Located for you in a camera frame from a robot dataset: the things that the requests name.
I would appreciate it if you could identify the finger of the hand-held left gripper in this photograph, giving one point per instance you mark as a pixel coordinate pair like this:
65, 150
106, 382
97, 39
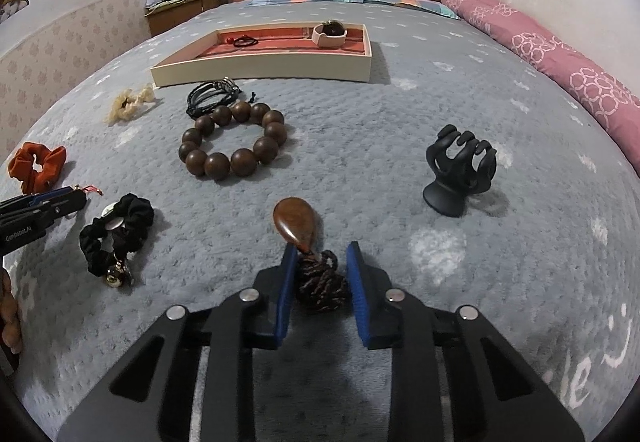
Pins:
67, 206
47, 195

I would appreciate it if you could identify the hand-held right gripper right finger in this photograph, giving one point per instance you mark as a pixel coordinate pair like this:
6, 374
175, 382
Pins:
360, 287

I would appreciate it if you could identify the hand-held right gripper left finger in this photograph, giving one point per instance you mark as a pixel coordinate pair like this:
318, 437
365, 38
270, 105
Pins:
286, 287

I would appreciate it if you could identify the orange scrunchie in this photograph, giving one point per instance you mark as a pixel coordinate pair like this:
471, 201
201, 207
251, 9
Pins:
47, 169

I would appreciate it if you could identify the black scrunchie with gold bell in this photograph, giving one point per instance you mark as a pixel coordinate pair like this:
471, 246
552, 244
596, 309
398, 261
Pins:
135, 217

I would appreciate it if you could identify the cream scrunchie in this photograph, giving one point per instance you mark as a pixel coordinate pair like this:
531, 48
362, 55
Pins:
125, 109

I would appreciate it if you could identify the black claw hair clip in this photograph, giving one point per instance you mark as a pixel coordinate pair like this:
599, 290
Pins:
452, 182

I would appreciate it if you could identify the beige tray with brick liner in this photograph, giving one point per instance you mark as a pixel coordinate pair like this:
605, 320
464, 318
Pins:
260, 69

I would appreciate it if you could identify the person's left hand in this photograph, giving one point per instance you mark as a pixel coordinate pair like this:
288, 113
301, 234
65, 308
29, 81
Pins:
10, 312

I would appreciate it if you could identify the grey patterned blanket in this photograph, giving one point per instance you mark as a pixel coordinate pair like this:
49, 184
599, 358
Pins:
350, 147

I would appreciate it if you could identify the wooden nightstand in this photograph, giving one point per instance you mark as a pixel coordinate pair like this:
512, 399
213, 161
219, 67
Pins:
170, 17

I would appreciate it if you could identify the watch with pale band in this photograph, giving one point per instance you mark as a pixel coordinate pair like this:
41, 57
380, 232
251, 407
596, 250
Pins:
322, 38

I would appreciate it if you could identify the pink floral rolled quilt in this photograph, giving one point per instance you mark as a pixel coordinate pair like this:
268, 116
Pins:
550, 47

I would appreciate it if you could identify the dark cat wall sticker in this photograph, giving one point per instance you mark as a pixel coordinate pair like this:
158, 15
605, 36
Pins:
12, 2

